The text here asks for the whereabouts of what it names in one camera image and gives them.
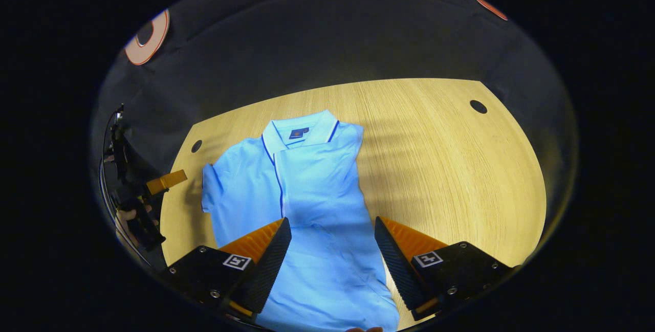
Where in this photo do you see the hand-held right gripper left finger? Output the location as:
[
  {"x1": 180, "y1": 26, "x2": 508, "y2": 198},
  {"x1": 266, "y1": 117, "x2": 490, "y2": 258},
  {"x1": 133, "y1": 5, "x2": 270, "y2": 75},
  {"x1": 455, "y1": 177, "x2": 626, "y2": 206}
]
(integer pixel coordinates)
[{"x1": 163, "y1": 217, "x2": 292, "y2": 321}]

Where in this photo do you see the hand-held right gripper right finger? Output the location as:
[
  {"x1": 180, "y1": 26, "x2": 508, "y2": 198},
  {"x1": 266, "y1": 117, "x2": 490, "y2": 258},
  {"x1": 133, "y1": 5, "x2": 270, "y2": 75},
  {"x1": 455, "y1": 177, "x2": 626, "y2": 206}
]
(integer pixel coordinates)
[{"x1": 374, "y1": 216, "x2": 518, "y2": 322}]

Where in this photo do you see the light blue T-shirt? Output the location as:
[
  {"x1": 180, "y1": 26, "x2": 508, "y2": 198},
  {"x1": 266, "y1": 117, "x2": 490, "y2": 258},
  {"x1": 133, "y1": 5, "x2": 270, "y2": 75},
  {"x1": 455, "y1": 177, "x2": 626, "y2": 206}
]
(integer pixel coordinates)
[{"x1": 201, "y1": 109, "x2": 401, "y2": 332}]

